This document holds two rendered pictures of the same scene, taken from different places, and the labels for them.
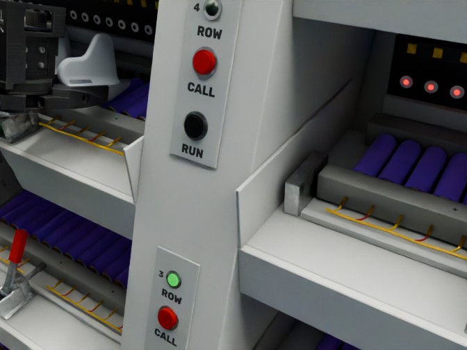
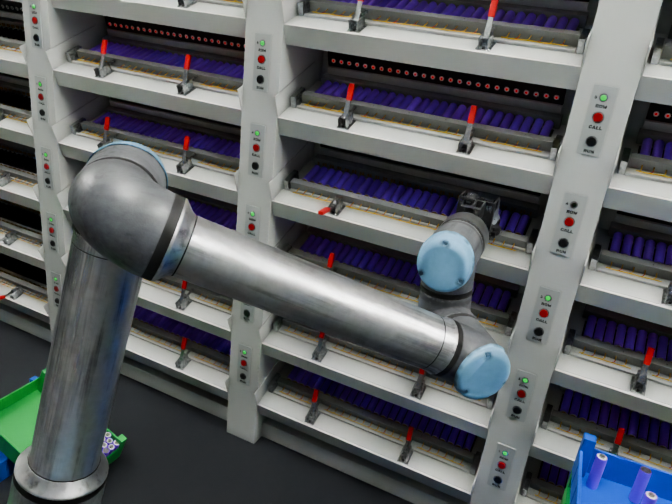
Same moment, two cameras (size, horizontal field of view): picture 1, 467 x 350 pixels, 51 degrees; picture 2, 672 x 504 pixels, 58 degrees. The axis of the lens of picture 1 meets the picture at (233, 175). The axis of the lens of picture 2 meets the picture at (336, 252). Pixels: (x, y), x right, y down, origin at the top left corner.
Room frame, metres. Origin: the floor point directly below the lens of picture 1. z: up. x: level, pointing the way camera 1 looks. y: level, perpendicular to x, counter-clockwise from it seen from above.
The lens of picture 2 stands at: (-0.72, 0.56, 1.19)
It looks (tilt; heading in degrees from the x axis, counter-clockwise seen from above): 23 degrees down; 355
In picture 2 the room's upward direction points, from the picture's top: 7 degrees clockwise
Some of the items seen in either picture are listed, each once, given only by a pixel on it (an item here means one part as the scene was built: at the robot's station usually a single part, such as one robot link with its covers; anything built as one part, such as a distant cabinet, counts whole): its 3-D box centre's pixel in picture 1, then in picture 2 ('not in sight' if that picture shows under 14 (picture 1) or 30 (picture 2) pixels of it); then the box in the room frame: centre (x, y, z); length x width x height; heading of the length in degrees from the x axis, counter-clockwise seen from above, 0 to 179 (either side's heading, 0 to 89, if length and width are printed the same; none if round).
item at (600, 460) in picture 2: not in sight; (596, 470); (0.03, 0.02, 0.52); 0.02 x 0.02 x 0.06
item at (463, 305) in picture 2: not in sight; (445, 318); (0.19, 0.27, 0.70); 0.12 x 0.09 x 0.12; 8
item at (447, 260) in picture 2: not in sight; (450, 255); (0.21, 0.28, 0.81); 0.12 x 0.09 x 0.10; 153
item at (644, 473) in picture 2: not in sight; (639, 485); (0.00, -0.04, 0.52); 0.02 x 0.02 x 0.06
